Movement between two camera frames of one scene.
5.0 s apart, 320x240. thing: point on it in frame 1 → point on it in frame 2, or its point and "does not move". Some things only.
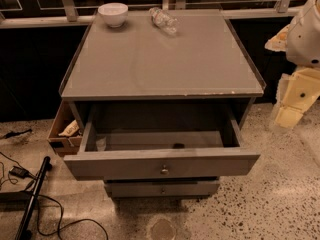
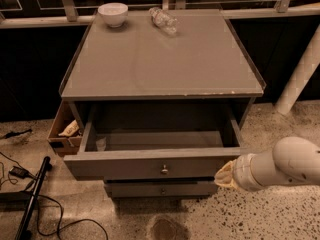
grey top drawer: [159, 141] does not move
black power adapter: [20, 172] does not move
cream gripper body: [305, 39] → [242, 175]
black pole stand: [23, 233] does not move
